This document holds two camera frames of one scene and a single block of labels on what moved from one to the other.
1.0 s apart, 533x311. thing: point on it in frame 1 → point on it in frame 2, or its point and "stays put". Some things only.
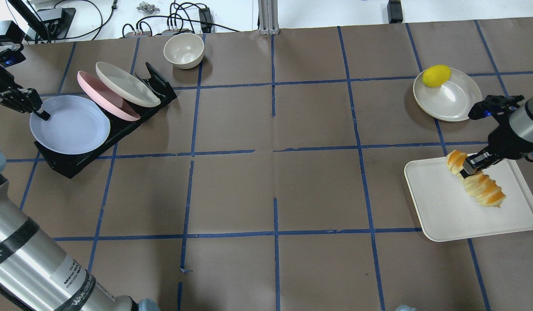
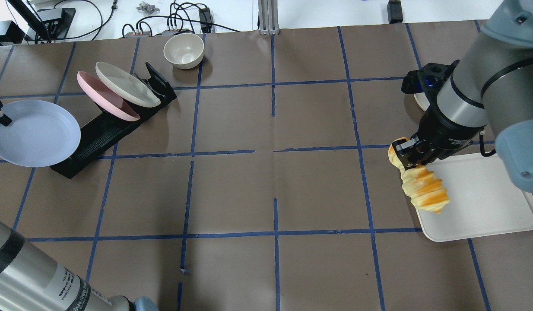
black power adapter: (394, 11) stays put
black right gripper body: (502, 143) → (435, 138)
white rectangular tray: (448, 212) stays put
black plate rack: (68, 165) stays put
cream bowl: (184, 50) stays put
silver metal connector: (147, 8) stays put
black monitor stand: (50, 23) stays put
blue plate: (77, 125) → (41, 134)
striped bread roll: (481, 187) → (425, 189)
